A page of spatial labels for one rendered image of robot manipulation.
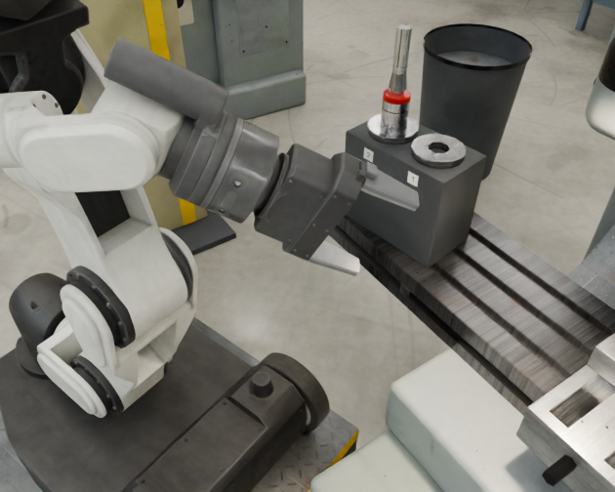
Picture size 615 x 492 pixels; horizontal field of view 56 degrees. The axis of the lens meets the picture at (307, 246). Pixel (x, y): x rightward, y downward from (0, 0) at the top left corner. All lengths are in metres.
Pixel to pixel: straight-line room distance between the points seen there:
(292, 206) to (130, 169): 0.14
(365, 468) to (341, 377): 1.03
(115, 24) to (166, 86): 1.66
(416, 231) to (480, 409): 0.31
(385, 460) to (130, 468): 0.51
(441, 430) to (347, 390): 1.08
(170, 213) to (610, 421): 2.03
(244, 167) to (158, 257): 0.42
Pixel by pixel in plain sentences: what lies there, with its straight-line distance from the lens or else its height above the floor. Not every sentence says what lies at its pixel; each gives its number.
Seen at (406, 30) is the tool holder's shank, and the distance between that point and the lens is 0.97.
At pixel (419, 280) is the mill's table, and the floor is 0.94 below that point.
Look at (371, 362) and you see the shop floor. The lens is 2.09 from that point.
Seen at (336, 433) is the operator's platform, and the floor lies 0.40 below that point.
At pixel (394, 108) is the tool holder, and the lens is 1.01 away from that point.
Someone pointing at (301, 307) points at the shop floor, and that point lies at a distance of 2.24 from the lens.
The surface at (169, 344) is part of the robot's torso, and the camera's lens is 1.10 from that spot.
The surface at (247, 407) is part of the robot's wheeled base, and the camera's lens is 1.25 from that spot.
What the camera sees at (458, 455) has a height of 0.85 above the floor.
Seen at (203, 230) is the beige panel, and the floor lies 0.03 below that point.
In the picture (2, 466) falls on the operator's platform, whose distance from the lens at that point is 1.58.
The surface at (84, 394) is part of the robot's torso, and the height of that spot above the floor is 0.71.
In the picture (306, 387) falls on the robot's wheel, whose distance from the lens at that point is 1.31.
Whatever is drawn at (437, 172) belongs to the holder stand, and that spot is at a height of 1.12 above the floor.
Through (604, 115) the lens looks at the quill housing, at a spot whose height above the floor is 1.34.
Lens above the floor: 1.65
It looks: 41 degrees down
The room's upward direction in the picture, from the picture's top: straight up
